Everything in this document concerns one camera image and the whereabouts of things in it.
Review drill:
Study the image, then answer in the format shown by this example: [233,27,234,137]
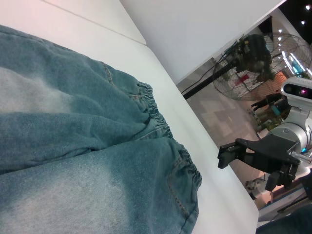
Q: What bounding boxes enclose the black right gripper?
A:
[217,135,301,192]

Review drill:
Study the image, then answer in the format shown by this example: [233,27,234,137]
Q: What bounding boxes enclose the blue denim shorts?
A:
[0,24,203,234]

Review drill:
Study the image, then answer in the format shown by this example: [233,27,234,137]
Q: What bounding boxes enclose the dark blue fabric object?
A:
[255,207,312,234]

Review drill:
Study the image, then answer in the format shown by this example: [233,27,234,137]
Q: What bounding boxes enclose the black partition base bar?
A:
[181,15,273,100]

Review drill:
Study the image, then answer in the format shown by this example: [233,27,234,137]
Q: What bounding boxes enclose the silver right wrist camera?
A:
[281,77,312,100]

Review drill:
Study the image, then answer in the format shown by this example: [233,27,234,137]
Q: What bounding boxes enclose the round wire cage fan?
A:
[213,33,312,101]

